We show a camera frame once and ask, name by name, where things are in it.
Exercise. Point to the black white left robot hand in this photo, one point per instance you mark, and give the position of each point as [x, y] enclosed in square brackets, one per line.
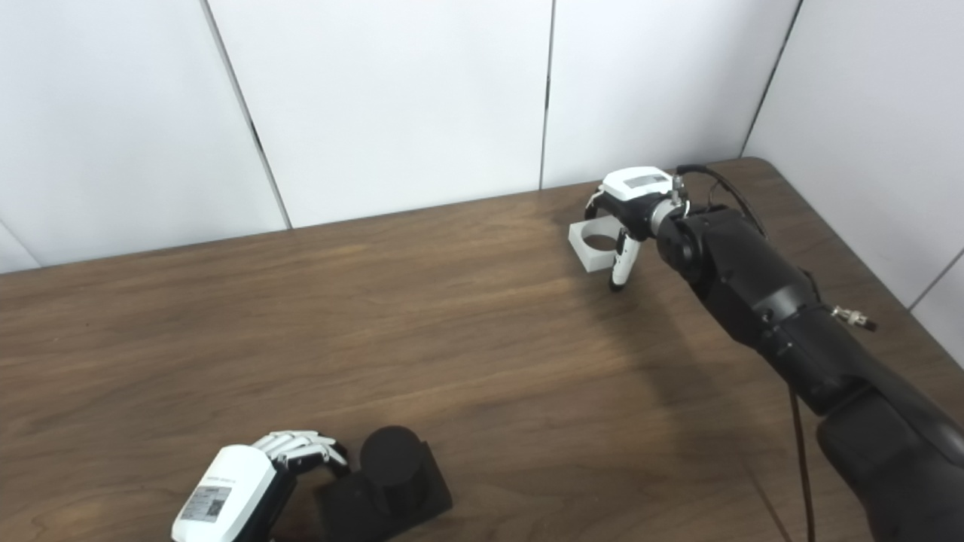
[230, 489]

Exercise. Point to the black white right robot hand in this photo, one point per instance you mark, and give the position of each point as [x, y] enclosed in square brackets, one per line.
[636, 192]

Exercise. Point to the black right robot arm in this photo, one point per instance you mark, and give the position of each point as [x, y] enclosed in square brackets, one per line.
[761, 286]

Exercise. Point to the white square piece with hole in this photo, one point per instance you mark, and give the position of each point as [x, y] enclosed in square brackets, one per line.
[591, 258]

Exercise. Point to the black peg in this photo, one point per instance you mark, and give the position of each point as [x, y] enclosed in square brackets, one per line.
[392, 467]

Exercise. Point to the silver right forearm plug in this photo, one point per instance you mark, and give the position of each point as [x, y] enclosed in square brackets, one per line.
[855, 318]

